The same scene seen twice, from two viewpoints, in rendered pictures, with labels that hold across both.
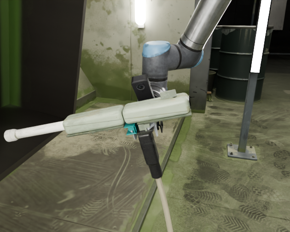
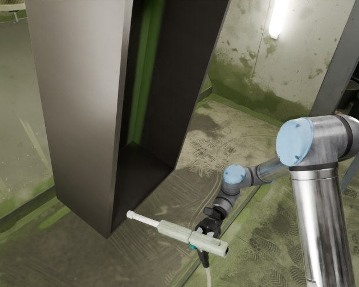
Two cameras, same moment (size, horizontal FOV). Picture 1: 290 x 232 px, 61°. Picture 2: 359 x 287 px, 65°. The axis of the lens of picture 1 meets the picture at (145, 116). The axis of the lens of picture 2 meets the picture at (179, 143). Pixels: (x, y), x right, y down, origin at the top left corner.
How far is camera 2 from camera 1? 81 cm
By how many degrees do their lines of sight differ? 25
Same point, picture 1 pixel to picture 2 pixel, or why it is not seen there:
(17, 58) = (142, 117)
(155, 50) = (231, 180)
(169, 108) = (213, 251)
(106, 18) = (239, 17)
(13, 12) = (143, 88)
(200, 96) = not seen: hidden behind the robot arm
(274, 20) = not seen: outside the picture
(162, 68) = (235, 190)
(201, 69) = (329, 99)
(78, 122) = (164, 231)
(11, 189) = not seen: hidden behind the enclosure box
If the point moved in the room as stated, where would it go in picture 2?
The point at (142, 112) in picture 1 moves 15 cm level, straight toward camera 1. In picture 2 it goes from (199, 245) to (185, 281)
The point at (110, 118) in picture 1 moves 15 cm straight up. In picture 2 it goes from (182, 238) to (183, 216)
